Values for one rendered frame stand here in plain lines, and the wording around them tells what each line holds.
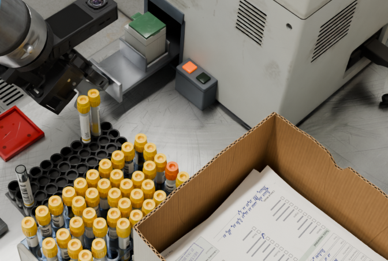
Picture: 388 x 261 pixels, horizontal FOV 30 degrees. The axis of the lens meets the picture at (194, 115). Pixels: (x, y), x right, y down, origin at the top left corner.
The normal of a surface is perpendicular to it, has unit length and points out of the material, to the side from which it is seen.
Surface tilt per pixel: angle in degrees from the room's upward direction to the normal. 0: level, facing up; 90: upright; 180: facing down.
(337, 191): 91
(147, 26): 0
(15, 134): 0
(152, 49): 90
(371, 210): 87
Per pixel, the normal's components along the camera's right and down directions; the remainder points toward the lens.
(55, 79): -0.30, -0.27
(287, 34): -0.70, 0.53
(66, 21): 0.03, -0.62
